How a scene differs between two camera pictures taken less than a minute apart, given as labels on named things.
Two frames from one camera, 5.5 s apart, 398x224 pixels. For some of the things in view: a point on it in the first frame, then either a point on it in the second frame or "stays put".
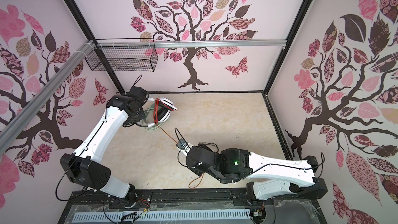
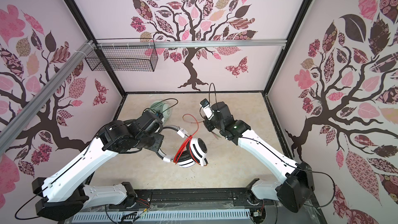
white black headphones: x=163 y=108 to x=192 y=154
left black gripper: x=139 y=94 to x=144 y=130
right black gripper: x=194 y=170 to x=207 y=124
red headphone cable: x=195 y=183 to x=187 y=141
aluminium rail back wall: x=189 y=43 stays put
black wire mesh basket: x=123 y=55 stays put
